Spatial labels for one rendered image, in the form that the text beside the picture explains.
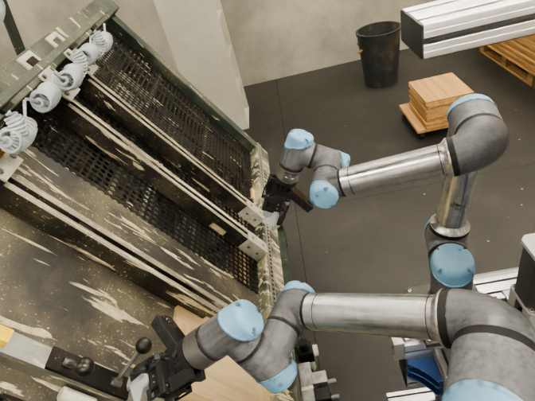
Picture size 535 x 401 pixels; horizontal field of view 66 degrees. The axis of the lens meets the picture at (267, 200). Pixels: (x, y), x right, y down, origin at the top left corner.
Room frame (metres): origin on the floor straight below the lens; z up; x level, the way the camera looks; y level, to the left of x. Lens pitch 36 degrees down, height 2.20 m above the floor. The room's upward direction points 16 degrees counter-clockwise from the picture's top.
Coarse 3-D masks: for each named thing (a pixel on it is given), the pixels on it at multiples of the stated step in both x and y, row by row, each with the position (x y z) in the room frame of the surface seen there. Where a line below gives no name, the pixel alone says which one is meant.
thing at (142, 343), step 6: (138, 342) 0.63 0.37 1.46; (144, 342) 0.62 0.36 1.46; (150, 342) 0.63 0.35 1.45; (138, 348) 0.62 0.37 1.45; (144, 348) 0.61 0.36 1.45; (150, 348) 0.62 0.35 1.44; (138, 354) 0.62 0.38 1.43; (132, 360) 0.61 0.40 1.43; (126, 366) 0.60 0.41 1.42; (120, 372) 0.60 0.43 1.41; (114, 378) 0.59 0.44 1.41; (120, 378) 0.59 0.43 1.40; (114, 384) 0.58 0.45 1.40; (120, 384) 0.58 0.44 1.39
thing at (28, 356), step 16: (16, 336) 0.62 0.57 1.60; (0, 352) 0.57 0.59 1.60; (16, 352) 0.58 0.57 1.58; (32, 352) 0.59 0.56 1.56; (48, 352) 0.61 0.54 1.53; (16, 368) 0.57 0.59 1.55; (32, 368) 0.57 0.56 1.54; (64, 384) 0.57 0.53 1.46; (80, 384) 0.57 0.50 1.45; (112, 400) 0.56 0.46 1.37; (128, 400) 0.56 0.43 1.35; (144, 400) 0.58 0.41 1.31; (160, 400) 0.59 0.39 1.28
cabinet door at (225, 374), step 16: (176, 320) 0.86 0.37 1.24; (192, 320) 0.88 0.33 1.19; (208, 368) 0.75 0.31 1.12; (224, 368) 0.77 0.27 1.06; (240, 368) 0.80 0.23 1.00; (192, 384) 0.68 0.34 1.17; (208, 384) 0.70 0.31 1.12; (224, 384) 0.72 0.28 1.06; (240, 384) 0.74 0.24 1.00; (256, 384) 0.76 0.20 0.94; (192, 400) 0.63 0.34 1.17; (208, 400) 0.65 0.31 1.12; (224, 400) 0.67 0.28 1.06; (240, 400) 0.69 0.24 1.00; (256, 400) 0.71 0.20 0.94
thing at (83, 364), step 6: (66, 360) 0.59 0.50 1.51; (72, 360) 0.59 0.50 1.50; (78, 360) 0.54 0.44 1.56; (84, 360) 0.53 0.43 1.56; (90, 360) 0.54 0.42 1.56; (66, 366) 0.58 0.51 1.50; (72, 366) 0.56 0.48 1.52; (78, 366) 0.52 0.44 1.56; (84, 366) 0.52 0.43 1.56; (90, 366) 0.53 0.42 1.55; (78, 372) 0.52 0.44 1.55; (84, 372) 0.52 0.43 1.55; (90, 372) 0.52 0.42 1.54
